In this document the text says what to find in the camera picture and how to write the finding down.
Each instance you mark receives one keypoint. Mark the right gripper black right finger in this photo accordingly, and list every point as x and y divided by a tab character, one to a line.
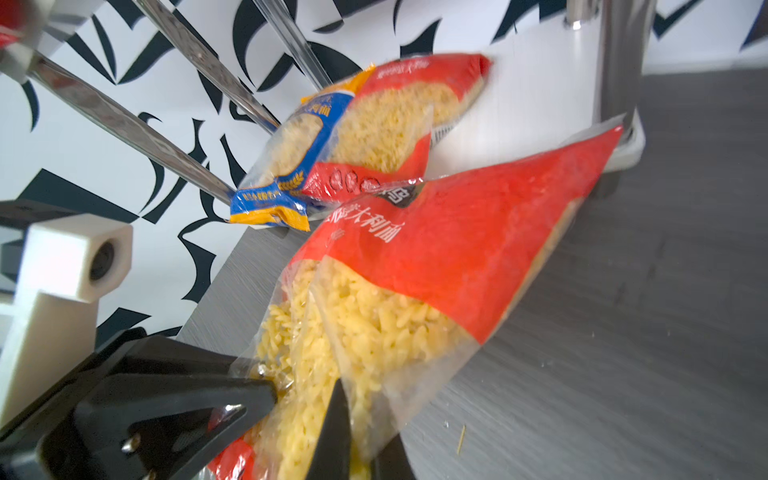
392	463

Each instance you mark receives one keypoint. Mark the red macaroni bag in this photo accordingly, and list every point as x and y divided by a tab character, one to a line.
384	135
394	292

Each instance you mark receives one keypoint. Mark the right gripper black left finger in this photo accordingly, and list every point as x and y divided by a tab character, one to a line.
332	455

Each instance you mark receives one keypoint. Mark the white two-tier shelf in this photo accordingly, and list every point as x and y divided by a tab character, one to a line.
583	70

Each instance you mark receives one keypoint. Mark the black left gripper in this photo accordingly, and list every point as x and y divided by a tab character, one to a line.
159	420

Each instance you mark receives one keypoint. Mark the blue orecchiette pasta bag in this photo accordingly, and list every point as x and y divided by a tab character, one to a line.
269	194

